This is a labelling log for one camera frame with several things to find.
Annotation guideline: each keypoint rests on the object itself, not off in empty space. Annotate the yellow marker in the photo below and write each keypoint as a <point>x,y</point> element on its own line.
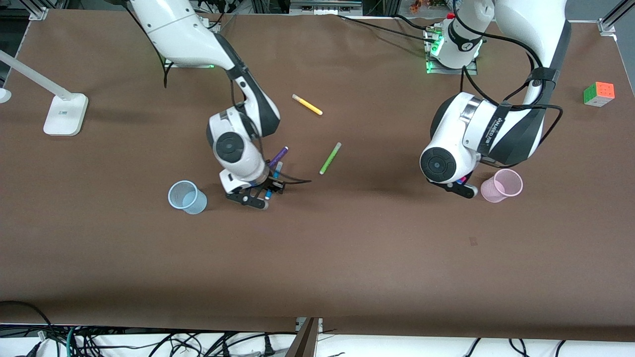
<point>307,104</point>

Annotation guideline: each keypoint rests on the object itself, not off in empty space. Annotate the translucent pink plastic cup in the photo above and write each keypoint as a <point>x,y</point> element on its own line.
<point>491,191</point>

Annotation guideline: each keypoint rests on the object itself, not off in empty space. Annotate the aluminium frame rail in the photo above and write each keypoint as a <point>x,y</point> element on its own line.
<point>325,7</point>

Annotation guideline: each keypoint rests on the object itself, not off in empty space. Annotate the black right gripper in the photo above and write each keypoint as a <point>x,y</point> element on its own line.
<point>273,185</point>

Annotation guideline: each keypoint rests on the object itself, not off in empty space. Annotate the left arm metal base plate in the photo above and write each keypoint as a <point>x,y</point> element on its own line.
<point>471,71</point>

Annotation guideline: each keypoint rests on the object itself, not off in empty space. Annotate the green marker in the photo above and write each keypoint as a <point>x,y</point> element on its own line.
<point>330,158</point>

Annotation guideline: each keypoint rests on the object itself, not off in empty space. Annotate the brown paper table cover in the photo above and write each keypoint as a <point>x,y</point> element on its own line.
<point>317,248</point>

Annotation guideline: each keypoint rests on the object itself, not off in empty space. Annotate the translucent blue plastic cup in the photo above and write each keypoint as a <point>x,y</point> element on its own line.
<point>196,203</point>

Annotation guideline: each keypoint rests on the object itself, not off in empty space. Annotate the aluminium corner bracket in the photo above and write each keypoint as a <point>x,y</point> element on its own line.
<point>38,12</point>

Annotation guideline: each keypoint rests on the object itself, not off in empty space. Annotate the purple marker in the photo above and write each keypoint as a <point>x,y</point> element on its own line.
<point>279,156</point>

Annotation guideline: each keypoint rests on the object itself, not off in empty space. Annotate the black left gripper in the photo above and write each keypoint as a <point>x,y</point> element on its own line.
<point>470,174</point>

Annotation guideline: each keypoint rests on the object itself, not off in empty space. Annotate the colourful puzzle cube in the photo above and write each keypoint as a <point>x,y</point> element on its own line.
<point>600,94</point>

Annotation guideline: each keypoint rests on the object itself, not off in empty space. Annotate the blue marker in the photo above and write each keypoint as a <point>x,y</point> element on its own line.
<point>276,173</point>

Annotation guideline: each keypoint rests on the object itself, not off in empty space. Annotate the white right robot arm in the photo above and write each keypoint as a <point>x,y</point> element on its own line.
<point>188,34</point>

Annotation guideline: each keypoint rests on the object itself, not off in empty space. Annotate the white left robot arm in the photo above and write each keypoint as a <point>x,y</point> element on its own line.
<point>461,144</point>

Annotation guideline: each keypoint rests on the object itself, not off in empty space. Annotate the aluminium profile post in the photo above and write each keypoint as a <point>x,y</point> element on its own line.
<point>610,22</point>

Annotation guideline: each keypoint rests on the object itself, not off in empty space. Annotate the brown wooden beam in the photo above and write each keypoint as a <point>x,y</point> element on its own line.
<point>303,342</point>

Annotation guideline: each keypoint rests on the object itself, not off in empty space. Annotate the white desk lamp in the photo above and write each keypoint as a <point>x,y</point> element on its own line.
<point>64,116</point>

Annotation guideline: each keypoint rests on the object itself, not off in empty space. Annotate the small orange object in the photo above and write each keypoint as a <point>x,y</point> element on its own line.
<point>415,6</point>

